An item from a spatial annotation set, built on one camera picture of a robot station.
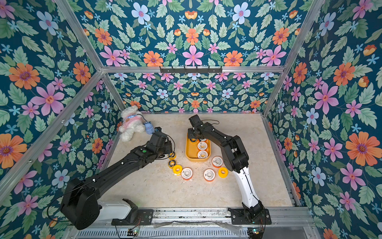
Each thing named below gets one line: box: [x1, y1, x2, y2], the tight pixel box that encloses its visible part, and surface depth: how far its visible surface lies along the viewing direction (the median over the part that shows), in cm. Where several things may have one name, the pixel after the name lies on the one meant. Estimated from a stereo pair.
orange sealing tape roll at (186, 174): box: [181, 167, 193, 181], surface depth 88 cm
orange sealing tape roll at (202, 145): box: [197, 141, 208, 151], surface depth 100 cm
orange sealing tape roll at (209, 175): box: [203, 168, 216, 182], surface depth 88 cm
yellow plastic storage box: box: [185, 131, 212, 163], surface depth 97 cm
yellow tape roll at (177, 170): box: [173, 164, 183, 176], surface depth 90 cm
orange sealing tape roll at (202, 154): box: [197, 149, 209, 159], surface depth 95 cm
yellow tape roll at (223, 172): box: [217, 166, 229, 179], surface depth 90 cm
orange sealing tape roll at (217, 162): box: [211, 155, 224, 168], surface depth 93 cm
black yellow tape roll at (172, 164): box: [168, 159, 178, 169], surface depth 93 cm
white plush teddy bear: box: [118, 105, 146, 143], surface depth 106 cm
